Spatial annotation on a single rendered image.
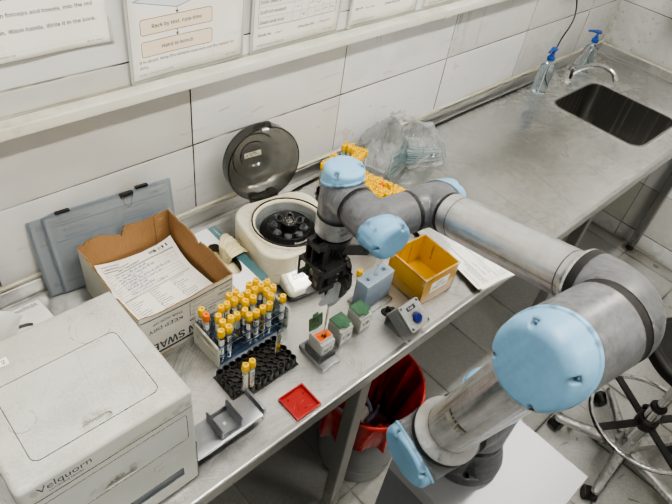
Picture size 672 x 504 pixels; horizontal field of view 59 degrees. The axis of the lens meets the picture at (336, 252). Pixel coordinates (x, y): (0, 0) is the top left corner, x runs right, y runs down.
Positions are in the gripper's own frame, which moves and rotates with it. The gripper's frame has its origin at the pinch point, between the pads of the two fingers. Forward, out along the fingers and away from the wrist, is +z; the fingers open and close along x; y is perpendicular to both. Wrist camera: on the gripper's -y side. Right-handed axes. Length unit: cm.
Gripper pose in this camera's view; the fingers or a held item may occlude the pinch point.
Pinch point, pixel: (330, 297)
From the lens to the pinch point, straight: 126.1
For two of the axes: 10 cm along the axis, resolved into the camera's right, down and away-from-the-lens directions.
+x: 6.6, 5.7, -4.9
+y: -7.4, 3.9, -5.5
